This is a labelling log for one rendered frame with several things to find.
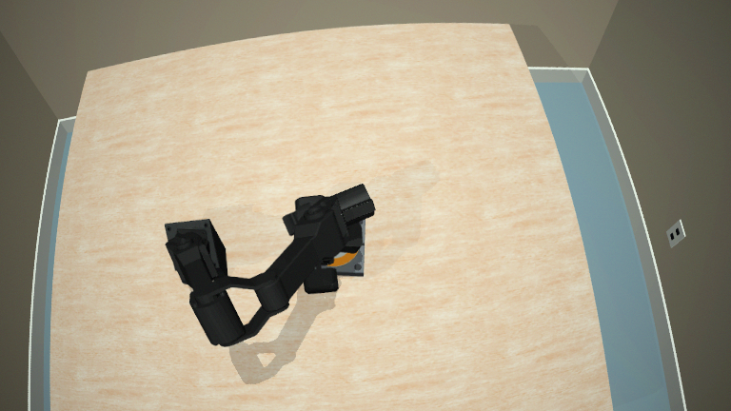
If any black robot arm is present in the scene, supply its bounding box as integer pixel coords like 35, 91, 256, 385
165, 184, 376, 347

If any orange round plate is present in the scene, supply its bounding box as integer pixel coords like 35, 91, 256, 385
324, 248, 360, 267

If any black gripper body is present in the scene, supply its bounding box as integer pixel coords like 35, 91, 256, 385
294, 195, 339, 294

